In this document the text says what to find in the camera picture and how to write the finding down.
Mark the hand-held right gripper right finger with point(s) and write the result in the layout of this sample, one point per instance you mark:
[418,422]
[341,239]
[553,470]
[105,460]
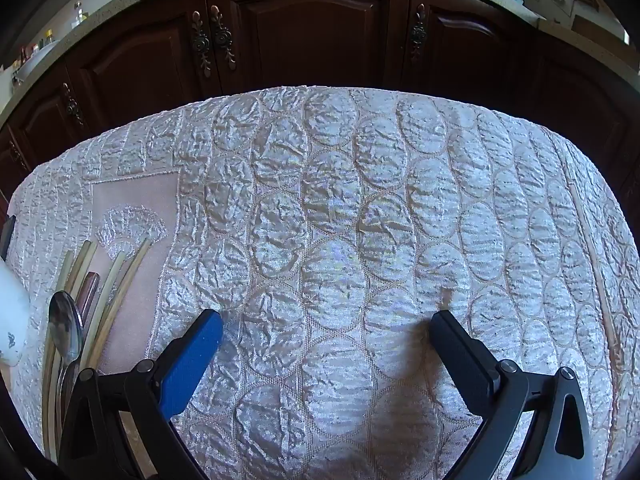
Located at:
[460,360]

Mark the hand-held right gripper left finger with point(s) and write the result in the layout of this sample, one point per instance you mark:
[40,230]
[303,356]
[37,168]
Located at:
[195,360]

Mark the grey metal chopstick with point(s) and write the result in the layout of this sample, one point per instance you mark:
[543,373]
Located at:
[91,290]

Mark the small metal spoon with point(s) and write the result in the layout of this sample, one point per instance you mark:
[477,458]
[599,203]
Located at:
[65,322]

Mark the white ceramic dish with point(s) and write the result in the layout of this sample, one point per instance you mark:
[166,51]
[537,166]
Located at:
[11,300]

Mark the white quilted tablecloth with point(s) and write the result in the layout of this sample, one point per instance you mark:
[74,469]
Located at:
[325,210]

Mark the white bowl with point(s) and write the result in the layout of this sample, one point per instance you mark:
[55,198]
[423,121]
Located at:
[36,59]

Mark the dark wooden kitchen cabinet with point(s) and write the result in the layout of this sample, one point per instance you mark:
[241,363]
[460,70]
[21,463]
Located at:
[310,30]

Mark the dark sauce bottle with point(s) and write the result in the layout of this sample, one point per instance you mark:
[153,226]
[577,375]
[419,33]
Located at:
[27,52]

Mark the clear yellow-capped bottle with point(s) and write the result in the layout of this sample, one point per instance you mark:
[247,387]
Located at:
[49,36]

